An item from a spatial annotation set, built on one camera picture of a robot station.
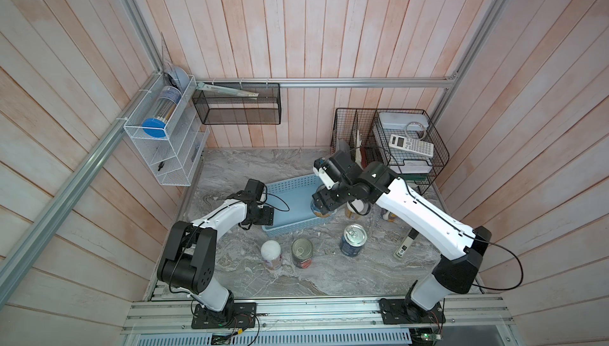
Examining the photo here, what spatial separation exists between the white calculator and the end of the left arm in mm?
547

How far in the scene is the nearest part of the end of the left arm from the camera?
2.24ft

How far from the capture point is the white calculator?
0.91 meters
